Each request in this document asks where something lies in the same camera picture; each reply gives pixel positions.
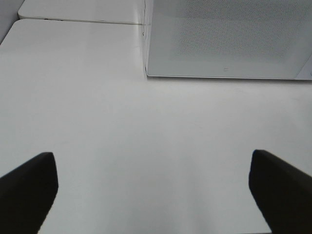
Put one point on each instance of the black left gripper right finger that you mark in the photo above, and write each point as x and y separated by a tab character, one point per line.
282	192

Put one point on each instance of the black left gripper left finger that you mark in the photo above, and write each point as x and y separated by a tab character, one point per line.
27	194

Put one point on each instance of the white microwave door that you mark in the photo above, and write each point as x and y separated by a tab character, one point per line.
224	39

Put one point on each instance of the white microwave oven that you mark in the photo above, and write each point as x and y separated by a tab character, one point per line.
229	39

